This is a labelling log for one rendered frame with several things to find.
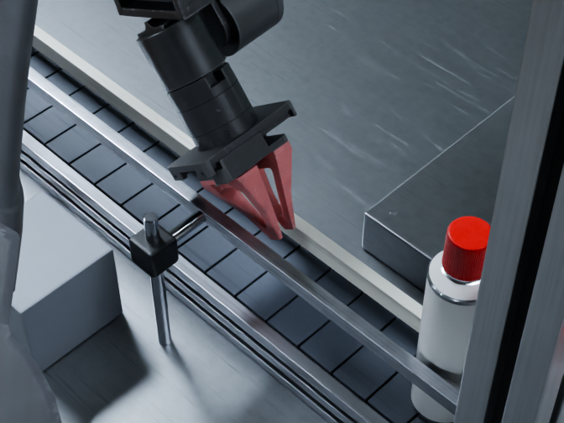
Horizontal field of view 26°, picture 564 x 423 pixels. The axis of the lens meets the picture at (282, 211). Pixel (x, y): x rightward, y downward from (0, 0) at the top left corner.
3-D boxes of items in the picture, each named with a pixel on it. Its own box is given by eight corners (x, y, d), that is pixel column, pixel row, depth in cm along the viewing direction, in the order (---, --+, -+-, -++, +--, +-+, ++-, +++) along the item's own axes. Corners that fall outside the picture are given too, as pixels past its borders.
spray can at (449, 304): (487, 401, 99) (524, 233, 84) (444, 438, 97) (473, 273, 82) (440, 362, 102) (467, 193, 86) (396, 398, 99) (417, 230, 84)
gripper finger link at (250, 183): (340, 206, 103) (288, 111, 101) (281, 253, 100) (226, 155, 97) (295, 209, 109) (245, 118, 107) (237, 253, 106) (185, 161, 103)
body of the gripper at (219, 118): (302, 118, 102) (260, 40, 100) (214, 183, 97) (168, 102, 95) (260, 125, 107) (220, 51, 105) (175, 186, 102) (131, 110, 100)
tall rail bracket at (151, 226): (223, 313, 111) (216, 189, 99) (163, 360, 108) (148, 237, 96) (199, 294, 113) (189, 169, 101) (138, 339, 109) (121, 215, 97)
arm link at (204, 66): (117, 34, 99) (155, 20, 95) (175, -3, 103) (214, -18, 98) (159, 108, 101) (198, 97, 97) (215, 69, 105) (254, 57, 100)
